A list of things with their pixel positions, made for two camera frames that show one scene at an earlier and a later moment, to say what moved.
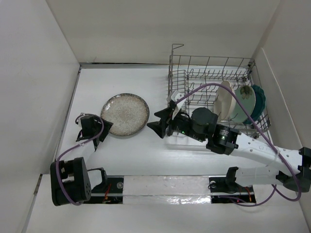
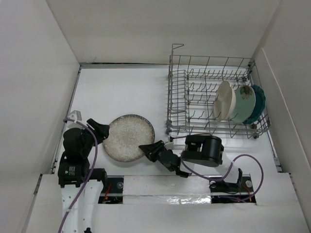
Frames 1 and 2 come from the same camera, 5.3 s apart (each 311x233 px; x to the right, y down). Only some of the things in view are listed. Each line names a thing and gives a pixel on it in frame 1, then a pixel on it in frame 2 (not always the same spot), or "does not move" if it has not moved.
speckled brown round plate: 129,113 -> 127,133
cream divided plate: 224,102 does not move
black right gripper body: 182,124 -> 159,159
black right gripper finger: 160,126 -> 151,151
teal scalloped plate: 260,104 does not move
